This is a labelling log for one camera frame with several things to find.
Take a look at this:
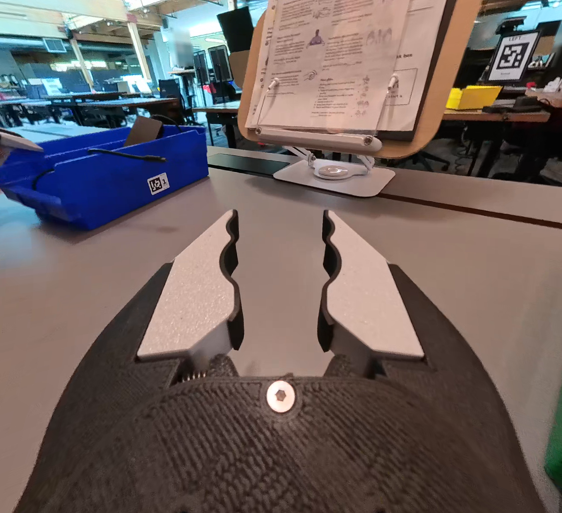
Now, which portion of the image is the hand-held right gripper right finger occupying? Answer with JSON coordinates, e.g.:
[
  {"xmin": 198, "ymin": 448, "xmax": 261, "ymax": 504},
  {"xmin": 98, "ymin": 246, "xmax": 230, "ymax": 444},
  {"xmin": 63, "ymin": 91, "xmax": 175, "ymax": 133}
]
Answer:
[{"xmin": 322, "ymin": 209, "xmax": 426, "ymax": 380}]

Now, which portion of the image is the black panel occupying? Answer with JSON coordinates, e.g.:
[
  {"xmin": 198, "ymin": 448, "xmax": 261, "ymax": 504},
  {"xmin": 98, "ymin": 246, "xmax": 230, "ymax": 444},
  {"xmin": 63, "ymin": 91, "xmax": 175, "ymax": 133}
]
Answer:
[{"xmin": 216, "ymin": 6, "xmax": 255, "ymax": 54}]

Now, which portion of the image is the blue header laminated sheet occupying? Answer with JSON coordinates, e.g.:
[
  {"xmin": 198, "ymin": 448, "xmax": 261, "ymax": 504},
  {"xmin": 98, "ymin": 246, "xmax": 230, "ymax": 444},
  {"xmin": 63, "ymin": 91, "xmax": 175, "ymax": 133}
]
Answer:
[{"xmin": 246, "ymin": 0, "xmax": 424, "ymax": 134}]

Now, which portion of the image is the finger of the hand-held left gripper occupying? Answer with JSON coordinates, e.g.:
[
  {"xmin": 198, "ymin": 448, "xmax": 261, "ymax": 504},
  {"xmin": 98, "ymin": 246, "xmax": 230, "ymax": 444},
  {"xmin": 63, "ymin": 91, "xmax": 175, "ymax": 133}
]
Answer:
[{"xmin": 0, "ymin": 128, "xmax": 44, "ymax": 154}]

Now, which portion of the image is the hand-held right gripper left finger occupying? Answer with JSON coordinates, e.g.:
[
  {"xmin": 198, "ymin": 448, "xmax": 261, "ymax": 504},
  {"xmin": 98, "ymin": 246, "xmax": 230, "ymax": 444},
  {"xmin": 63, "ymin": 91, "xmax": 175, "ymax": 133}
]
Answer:
[{"xmin": 136, "ymin": 209, "xmax": 245, "ymax": 369}]

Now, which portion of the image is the green plastic bin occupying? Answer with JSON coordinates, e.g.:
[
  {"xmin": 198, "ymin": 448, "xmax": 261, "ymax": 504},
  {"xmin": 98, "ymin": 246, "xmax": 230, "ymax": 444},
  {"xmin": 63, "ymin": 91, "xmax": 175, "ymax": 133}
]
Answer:
[{"xmin": 544, "ymin": 423, "xmax": 562, "ymax": 489}]

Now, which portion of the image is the dark wooden table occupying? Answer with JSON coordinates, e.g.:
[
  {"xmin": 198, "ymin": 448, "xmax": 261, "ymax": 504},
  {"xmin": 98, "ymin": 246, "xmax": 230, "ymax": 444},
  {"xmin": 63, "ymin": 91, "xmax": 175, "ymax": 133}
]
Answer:
[{"xmin": 77, "ymin": 97, "xmax": 181, "ymax": 128}]

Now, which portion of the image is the yellow plastic bin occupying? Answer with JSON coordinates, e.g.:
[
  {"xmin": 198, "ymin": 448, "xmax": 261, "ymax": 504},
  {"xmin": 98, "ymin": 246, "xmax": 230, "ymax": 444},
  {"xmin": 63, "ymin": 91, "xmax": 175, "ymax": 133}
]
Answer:
[{"xmin": 446, "ymin": 85, "xmax": 503, "ymax": 110}]

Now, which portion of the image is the black white marker sign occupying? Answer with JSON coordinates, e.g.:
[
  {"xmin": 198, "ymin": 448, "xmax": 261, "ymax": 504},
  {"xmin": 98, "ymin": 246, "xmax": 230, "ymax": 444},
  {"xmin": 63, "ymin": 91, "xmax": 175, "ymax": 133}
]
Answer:
[{"xmin": 486, "ymin": 30, "xmax": 542, "ymax": 84}]

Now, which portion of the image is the black desktop device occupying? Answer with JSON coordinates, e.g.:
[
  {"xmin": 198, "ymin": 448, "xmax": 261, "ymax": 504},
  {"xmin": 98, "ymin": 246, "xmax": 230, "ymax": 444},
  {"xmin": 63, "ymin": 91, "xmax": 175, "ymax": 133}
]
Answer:
[{"xmin": 482, "ymin": 96, "xmax": 543, "ymax": 114}]

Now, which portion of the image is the black office chair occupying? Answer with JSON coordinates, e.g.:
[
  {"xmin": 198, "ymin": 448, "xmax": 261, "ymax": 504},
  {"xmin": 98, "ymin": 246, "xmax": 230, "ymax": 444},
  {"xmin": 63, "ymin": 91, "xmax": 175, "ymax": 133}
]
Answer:
[{"xmin": 158, "ymin": 80, "xmax": 196, "ymax": 125}]

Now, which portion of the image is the white instruction sheet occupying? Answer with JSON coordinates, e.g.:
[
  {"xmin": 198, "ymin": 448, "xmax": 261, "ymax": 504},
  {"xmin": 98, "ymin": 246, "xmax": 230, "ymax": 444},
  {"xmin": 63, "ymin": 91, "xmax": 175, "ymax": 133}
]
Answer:
[{"xmin": 246, "ymin": 0, "xmax": 444, "ymax": 132}]

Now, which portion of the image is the blue plastic bin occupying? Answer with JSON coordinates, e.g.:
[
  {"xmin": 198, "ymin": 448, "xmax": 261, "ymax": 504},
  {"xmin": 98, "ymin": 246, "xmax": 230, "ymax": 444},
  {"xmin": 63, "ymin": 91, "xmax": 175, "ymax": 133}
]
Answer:
[{"xmin": 0, "ymin": 125, "xmax": 210, "ymax": 231}]

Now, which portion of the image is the wooden document stand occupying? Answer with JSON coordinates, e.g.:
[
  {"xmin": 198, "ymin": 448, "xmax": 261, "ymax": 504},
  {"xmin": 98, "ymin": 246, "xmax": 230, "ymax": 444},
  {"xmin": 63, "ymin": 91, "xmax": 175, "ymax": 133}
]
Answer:
[{"xmin": 237, "ymin": 0, "xmax": 486, "ymax": 198}]

